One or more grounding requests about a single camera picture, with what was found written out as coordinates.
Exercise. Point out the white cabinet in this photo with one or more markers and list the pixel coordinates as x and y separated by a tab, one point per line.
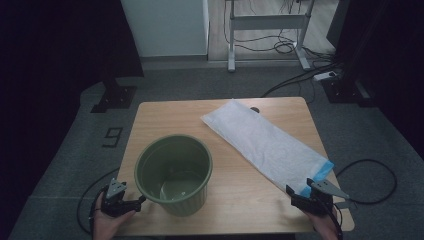
166	26

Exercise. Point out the black curtain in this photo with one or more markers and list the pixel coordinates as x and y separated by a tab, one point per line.
50	50
393	50

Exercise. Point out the green plastic bin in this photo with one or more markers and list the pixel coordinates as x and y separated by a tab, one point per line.
188	204

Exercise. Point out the white blue-edged plastic bag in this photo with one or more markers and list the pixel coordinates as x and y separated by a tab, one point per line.
260	140

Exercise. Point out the white power strip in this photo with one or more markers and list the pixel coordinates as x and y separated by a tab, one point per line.
324	76

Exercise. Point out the grey tape piece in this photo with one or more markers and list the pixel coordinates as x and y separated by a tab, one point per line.
345	204

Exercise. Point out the black stand base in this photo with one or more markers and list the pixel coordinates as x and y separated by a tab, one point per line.
115	98
343	91

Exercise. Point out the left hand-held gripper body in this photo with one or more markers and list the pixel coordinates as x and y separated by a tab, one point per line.
116	206

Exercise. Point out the person's left hand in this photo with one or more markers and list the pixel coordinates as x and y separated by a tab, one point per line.
105	226

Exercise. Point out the person's right hand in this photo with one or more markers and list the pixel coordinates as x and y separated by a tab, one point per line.
325	226

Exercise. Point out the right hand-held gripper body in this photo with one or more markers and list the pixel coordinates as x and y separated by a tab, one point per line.
316	201

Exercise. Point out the desk with white metal frame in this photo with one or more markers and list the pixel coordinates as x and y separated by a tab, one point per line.
266	22

